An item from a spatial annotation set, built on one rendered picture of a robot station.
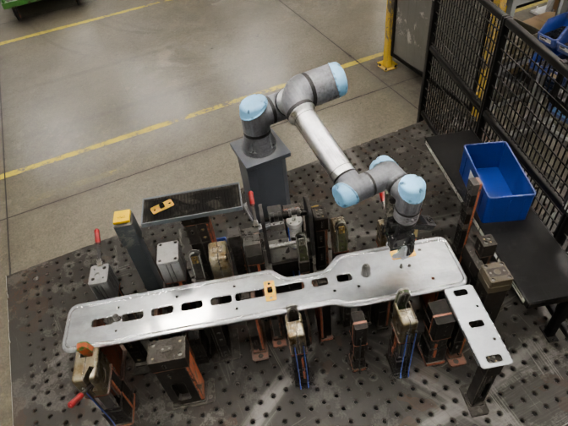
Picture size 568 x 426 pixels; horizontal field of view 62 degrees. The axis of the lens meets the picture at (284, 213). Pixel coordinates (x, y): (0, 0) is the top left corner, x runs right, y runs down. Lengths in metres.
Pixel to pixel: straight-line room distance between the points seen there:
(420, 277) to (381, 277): 0.13
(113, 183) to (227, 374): 2.39
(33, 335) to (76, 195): 1.89
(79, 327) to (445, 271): 1.26
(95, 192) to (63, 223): 0.35
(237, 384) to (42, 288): 1.03
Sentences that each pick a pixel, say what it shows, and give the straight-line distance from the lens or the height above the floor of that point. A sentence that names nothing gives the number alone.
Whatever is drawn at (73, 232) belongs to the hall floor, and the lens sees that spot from 3.68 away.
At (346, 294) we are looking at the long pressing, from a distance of 1.65.
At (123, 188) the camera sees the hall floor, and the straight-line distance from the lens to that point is 3.87.
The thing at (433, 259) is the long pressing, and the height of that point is 1.00.
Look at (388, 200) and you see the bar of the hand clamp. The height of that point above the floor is 1.19.
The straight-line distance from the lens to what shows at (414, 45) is 4.44.
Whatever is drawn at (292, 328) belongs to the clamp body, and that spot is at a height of 1.04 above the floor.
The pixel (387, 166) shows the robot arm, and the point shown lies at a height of 1.43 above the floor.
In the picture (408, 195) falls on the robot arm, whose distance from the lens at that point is 1.37.
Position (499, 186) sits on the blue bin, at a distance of 2.04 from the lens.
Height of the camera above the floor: 2.36
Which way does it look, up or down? 45 degrees down
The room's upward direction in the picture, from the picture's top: 7 degrees counter-clockwise
